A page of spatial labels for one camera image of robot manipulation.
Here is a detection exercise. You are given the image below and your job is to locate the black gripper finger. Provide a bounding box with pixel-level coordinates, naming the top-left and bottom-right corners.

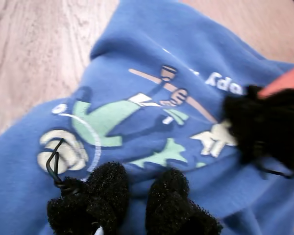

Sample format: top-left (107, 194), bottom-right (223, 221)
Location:
top-left (46, 161), bottom-right (130, 235)
top-left (145, 168), bottom-right (223, 235)

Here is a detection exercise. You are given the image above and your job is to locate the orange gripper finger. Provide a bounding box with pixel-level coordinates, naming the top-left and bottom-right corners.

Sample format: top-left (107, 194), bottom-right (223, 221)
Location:
top-left (221, 85), bottom-right (294, 172)
top-left (258, 62), bottom-right (294, 98)

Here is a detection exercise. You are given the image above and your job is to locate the blue printed T-shirt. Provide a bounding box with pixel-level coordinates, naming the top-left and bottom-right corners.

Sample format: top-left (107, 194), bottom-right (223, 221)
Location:
top-left (0, 0), bottom-right (294, 235)

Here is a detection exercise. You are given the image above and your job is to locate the black zip tie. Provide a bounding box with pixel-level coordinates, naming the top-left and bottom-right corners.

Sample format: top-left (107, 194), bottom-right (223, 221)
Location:
top-left (46, 138), bottom-right (85, 195)

